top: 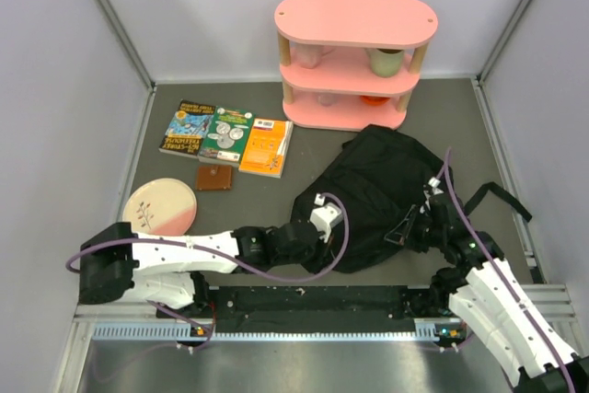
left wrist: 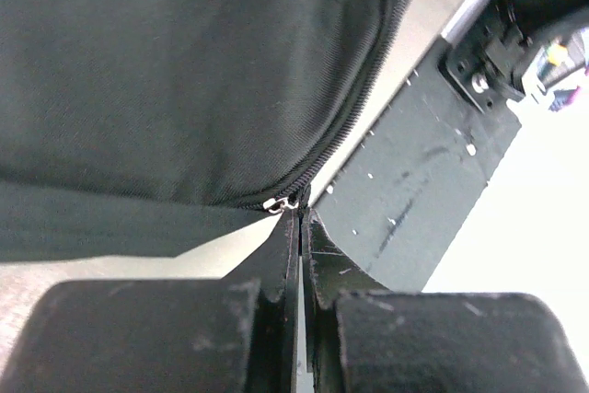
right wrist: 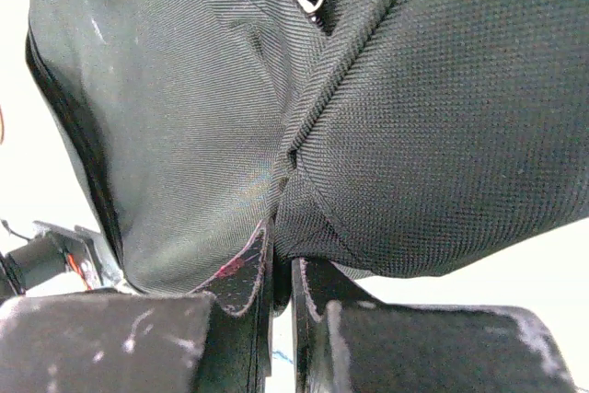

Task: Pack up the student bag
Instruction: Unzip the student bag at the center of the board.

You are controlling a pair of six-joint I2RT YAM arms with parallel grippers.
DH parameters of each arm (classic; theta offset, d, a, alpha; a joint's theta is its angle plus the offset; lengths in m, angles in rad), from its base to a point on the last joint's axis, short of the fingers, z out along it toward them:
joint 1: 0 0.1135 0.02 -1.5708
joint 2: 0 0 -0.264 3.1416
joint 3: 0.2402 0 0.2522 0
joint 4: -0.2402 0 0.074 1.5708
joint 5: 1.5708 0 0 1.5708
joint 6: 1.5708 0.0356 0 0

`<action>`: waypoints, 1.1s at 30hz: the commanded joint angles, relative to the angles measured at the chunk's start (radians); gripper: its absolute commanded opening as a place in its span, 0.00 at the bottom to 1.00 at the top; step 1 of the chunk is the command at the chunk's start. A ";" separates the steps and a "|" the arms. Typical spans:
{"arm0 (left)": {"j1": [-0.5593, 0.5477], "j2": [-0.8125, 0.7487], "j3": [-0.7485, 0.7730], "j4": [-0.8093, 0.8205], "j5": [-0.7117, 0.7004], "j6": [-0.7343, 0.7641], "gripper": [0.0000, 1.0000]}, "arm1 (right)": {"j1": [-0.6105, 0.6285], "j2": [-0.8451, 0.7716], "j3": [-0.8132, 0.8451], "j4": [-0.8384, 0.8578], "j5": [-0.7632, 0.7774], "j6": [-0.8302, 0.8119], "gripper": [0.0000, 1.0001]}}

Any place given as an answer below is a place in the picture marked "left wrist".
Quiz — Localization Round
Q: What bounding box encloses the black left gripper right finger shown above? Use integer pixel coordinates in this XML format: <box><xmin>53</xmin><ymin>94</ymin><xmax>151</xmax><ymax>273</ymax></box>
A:
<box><xmin>301</xmin><ymin>210</ymin><xmax>588</xmax><ymax>392</ymax></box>

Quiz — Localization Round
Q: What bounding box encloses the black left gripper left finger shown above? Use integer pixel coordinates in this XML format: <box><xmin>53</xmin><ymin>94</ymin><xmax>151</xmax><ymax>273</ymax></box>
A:
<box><xmin>1</xmin><ymin>211</ymin><xmax>299</xmax><ymax>392</ymax></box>

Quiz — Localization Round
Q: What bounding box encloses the black student backpack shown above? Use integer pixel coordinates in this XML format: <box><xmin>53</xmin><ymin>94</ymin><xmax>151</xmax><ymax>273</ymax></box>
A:
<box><xmin>1</xmin><ymin>0</ymin><xmax>409</xmax><ymax>262</ymax></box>

